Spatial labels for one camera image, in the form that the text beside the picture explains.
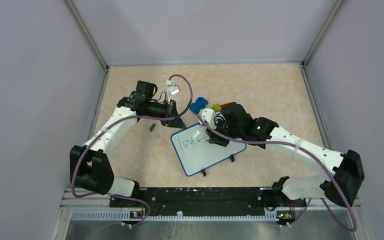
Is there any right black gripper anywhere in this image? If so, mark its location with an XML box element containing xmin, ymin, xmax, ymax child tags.
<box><xmin>205</xmin><ymin>117</ymin><xmax>243</xmax><ymax>148</ymax></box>

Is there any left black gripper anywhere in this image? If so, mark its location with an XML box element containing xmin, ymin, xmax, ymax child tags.
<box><xmin>146</xmin><ymin>98</ymin><xmax>186</xmax><ymax>129</ymax></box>

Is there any green-capped whiteboard marker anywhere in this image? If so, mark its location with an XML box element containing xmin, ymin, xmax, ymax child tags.
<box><xmin>193</xmin><ymin>131</ymin><xmax>209</xmax><ymax>142</ymax></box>

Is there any green marker cap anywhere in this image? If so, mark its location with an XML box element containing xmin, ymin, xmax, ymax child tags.
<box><xmin>149</xmin><ymin>123</ymin><xmax>156</xmax><ymax>132</ymax></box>

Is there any blue-framed whiteboard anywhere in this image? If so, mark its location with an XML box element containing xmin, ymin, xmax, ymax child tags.
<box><xmin>170</xmin><ymin>123</ymin><xmax>247</xmax><ymax>177</ymax></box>

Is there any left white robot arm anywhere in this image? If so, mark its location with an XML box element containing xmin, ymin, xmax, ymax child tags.
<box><xmin>69</xmin><ymin>78</ymin><xmax>186</xmax><ymax>207</ymax></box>

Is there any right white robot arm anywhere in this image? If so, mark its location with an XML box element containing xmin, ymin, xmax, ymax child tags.
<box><xmin>198</xmin><ymin>102</ymin><xmax>365</xmax><ymax>207</ymax></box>

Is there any blue toy car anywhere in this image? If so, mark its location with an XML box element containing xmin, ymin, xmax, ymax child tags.
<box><xmin>189</xmin><ymin>96</ymin><xmax>209</xmax><ymax>115</ymax></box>

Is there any red yellow toy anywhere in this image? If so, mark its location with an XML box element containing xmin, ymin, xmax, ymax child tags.
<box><xmin>212</xmin><ymin>101</ymin><xmax>230</xmax><ymax>113</ymax></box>

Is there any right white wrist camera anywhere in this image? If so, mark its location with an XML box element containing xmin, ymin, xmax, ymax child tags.
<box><xmin>198</xmin><ymin>108</ymin><xmax>217</xmax><ymax>129</ymax></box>

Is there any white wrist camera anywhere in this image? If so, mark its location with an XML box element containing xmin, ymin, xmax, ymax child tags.
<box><xmin>165</xmin><ymin>79</ymin><xmax>180</xmax><ymax>102</ymax></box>
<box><xmin>198</xmin><ymin>108</ymin><xmax>217</xmax><ymax>129</ymax></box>

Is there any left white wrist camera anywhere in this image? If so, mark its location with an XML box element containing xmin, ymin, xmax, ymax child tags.
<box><xmin>165</xmin><ymin>79</ymin><xmax>180</xmax><ymax>102</ymax></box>

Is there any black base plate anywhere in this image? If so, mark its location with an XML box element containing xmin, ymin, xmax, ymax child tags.
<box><xmin>109</xmin><ymin>187</ymin><xmax>307</xmax><ymax>209</ymax></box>

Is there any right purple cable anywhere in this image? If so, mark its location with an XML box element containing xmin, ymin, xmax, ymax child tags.
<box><xmin>196</xmin><ymin>114</ymin><xmax>359</xmax><ymax>233</ymax></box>

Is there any purple cable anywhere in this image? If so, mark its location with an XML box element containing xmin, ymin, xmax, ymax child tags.
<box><xmin>196</xmin><ymin>114</ymin><xmax>359</xmax><ymax>233</ymax></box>
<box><xmin>71</xmin><ymin>74</ymin><xmax>194</xmax><ymax>229</ymax></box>

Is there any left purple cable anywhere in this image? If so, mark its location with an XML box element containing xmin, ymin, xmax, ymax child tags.
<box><xmin>71</xmin><ymin>74</ymin><xmax>194</xmax><ymax>229</ymax></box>

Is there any aluminium frame rail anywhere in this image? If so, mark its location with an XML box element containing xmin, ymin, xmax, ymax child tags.
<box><xmin>52</xmin><ymin>189</ymin><xmax>366</xmax><ymax>240</ymax></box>

